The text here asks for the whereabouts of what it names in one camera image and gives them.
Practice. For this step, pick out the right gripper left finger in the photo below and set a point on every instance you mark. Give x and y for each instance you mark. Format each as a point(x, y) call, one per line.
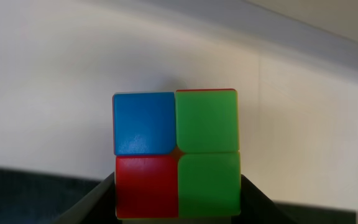
point(99, 205)

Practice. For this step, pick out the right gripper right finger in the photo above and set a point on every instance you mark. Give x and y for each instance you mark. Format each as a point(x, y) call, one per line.
point(256, 208)

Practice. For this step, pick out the many-coloured puzzle cube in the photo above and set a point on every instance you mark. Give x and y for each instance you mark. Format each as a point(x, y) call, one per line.
point(176, 155)

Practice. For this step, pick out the white shelf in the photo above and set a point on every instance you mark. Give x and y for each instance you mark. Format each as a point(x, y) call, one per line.
point(42, 77)

